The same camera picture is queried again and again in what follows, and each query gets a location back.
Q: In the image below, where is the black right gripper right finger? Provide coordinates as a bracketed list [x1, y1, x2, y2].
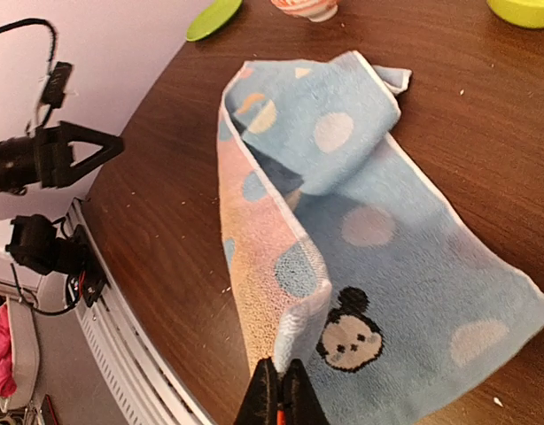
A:
[281, 359, 329, 425]

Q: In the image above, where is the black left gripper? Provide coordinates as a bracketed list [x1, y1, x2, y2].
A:
[0, 121, 124, 191]

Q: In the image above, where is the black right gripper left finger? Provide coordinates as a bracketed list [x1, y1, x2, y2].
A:
[234, 358, 279, 425]

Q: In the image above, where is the blue mickey dotted towel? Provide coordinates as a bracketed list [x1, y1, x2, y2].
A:
[217, 51, 544, 424]

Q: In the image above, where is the pink cloth item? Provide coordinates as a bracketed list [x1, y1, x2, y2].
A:
[0, 305, 17, 398]

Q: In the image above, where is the green plastic plate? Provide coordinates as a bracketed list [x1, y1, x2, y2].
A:
[186, 0, 243, 43]

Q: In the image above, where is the red patterned ceramic bowl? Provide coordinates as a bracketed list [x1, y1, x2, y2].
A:
[271, 0, 338, 23]

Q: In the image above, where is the green plastic bowl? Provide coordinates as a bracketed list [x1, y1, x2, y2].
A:
[486, 0, 544, 29]

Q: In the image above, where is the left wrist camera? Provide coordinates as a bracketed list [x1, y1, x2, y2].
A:
[39, 62, 74, 109]

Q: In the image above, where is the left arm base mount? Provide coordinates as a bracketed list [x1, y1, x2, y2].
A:
[4, 214, 108, 317]

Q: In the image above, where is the front aluminium rail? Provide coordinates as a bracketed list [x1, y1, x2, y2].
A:
[66, 199, 214, 424]

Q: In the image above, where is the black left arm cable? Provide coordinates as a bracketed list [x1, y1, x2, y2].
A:
[0, 17, 58, 134]

